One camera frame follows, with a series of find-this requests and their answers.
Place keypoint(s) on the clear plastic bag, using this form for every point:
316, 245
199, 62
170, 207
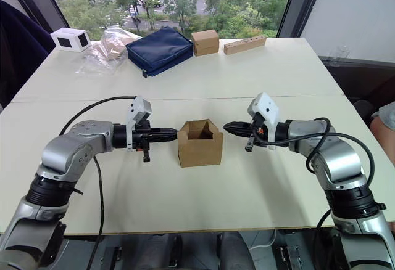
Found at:
108, 51

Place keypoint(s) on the closed brown cardboard box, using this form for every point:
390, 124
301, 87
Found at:
205, 43

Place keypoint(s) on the navy blue fabric pouch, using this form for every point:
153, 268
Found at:
159, 51

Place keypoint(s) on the wooden block with holes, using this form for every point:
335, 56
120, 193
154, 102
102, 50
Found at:
243, 46

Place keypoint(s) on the black rounded chair part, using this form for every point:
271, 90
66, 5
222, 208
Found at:
364, 109

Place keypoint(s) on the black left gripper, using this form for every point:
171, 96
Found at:
145, 139

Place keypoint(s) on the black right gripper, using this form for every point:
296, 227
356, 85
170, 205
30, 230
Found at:
257, 134

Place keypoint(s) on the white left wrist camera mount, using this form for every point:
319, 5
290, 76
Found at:
140, 106

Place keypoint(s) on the person in grey shorts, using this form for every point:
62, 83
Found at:
384, 128

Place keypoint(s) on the dark window frame post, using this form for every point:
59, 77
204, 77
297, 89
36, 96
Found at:
301, 2
40, 2

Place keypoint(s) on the small open cardboard box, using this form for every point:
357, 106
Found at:
200, 153

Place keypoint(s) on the dark rounded shape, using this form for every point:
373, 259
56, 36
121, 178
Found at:
236, 251

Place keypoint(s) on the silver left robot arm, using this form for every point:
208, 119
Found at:
61, 156

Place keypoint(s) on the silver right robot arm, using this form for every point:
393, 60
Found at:
339, 159

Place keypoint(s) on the white box with black windows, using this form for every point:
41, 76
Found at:
69, 40

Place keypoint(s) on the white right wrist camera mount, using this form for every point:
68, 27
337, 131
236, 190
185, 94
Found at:
267, 106

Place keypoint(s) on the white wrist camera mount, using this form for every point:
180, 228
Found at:
267, 106
140, 106

